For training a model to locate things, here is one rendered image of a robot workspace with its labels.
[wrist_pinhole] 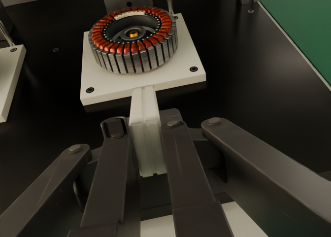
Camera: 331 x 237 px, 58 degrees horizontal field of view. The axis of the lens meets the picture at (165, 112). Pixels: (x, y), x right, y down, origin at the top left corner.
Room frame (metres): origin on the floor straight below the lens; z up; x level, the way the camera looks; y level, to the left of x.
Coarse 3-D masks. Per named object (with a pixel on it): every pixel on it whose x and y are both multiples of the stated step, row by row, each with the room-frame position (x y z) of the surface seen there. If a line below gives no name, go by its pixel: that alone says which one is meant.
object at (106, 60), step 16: (112, 16) 0.37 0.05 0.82; (128, 16) 0.37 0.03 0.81; (144, 16) 0.37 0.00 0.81; (160, 16) 0.35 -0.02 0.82; (96, 32) 0.34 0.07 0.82; (112, 32) 0.36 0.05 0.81; (128, 32) 0.35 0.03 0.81; (144, 32) 0.34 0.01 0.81; (160, 32) 0.31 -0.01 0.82; (176, 32) 0.33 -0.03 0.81; (96, 48) 0.31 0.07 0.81; (112, 48) 0.30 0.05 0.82; (128, 48) 0.29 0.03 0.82; (144, 48) 0.29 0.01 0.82; (160, 48) 0.29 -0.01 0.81; (176, 48) 0.32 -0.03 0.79; (112, 64) 0.29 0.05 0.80; (128, 64) 0.29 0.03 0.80; (144, 64) 0.29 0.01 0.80; (160, 64) 0.29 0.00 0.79
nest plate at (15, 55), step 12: (12, 48) 0.40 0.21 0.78; (24, 48) 0.41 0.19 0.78; (0, 60) 0.38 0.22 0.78; (12, 60) 0.37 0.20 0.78; (0, 72) 0.35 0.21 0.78; (12, 72) 0.34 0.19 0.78; (0, 84) 0.32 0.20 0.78; (12, 84) 0.32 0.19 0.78; (0, 96) 0.29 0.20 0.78; (12, 96) 0.30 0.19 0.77; (0, 108) 0.27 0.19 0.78; (0, 120) 0.26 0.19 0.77
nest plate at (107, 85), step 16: (176, 16) 0.41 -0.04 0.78; (192, 48) 0.32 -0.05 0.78; (96, 64) 0.33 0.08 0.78; (176, 64) 0.29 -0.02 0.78; (192, 64) 0.29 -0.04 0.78; (96, 80) 0.29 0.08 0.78; (112, 80) 0.29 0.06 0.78; (128, 80) 0.28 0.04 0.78; (144, 80) 0.28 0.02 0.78; (160, 80) 0.27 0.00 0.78; (176, 80) 0.27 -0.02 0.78; (192, 80) 0.27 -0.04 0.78; (80, 96) 0.27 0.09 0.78; (96, 96) 0.26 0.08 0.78; (112, 96) 0.26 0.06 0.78; (128, 96) 0.26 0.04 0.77
